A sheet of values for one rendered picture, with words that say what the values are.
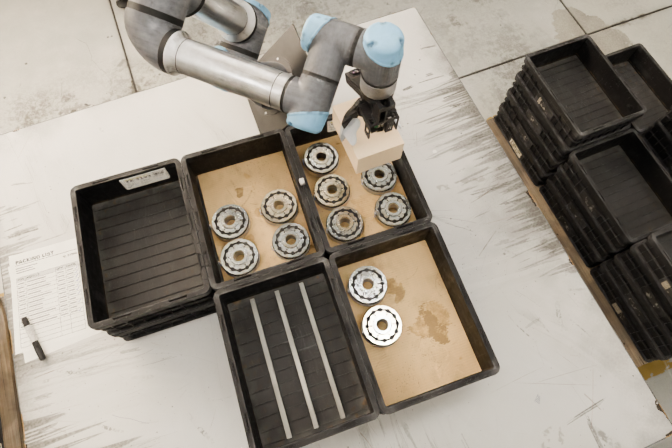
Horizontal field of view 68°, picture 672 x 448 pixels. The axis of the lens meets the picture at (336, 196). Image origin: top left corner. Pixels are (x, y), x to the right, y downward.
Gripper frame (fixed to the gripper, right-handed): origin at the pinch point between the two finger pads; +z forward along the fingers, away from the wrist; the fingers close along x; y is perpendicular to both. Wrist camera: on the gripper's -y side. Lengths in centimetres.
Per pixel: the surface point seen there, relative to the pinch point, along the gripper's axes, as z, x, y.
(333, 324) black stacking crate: 27, -23, 37
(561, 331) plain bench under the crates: 40, 37, 61
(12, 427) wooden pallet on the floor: 96, -141, 18
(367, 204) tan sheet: 27.4, -1.6, 8.7
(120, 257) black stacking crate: 28, -71, -2
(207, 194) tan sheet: 28, -44, -11
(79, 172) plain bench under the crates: 41, -81, -41
